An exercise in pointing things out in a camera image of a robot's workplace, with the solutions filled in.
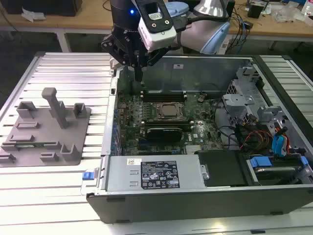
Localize black RAM slot bank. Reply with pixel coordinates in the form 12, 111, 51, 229
141, 90, 188, 102
141, 118, 194, 132

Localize black RAM stick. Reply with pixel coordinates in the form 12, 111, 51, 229
145, 122, 194, 131

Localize wooden desk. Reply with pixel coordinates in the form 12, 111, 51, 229
0, 0, 313, 53

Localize black equipment case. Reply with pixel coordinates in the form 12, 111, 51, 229
4, 0, 83, 17

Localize white crumpled paper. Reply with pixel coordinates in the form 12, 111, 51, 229
21, 7, 46, 23

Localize silver CPU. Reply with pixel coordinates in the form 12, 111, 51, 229
160, 104, 178, 116

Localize black graphics card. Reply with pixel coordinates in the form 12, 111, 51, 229
145, 126, 183, 143

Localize green motherboard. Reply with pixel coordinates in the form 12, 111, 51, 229
114, 90, 225, 156

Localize grey parts rack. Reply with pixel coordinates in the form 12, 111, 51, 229
0, 87, 92, 168

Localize silver metal drive cage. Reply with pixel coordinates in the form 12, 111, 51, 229
222, 65, 291, 130

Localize silver chipset heatsink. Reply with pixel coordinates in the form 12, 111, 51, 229
187, 144, 203, 154

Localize silver power supply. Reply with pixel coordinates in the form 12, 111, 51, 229
104, 154, 208, 193

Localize clear plastic bags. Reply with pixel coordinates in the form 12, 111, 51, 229
270, 4, 307, 24

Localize black plastic shroud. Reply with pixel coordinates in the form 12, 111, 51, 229
195, 149, 255, 188

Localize hard disk in blue carrier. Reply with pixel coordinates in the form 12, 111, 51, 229
246, 156, 309, 186

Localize black open PC case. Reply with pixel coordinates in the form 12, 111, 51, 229
80, 54, 313, 225

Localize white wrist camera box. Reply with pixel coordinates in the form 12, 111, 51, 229
137, 0, 177, 52

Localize black camera cable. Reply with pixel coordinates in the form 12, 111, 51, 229
173, 13, 232, 32

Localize red yellow wire bundle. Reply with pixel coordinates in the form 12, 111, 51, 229
239, 129, 273, 150

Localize blue flat wire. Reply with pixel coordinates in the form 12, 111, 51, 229
272, 133, 289, 157

